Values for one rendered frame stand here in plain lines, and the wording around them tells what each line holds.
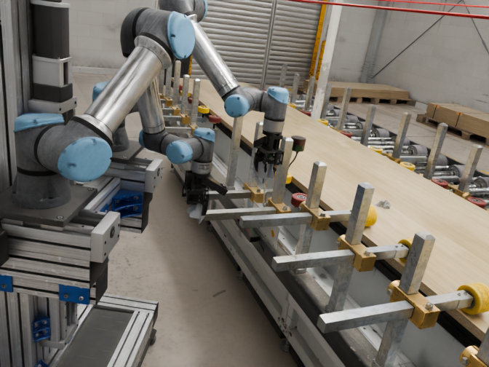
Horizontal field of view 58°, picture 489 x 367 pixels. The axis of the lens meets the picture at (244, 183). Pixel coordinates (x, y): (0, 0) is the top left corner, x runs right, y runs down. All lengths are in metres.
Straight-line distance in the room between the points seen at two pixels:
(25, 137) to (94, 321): 1.15
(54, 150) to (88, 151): 0.08
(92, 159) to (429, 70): 9.99
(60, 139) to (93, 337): 1.15
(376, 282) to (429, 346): 0.28
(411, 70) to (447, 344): 9.90
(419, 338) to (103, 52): 8.39
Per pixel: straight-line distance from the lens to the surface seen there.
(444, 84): 10.48
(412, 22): 11.33
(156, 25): 1.25
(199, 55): 1.48
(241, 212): 1.70
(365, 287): 1.72
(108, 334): 2.10
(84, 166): 1.10
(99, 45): 9.25
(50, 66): 1.44
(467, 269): 1.63
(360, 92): 9.85
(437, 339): 1.51
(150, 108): 1.46
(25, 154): 1.23
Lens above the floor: 1.59
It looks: 22 degrees down
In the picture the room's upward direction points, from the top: 8 degrees clockwise
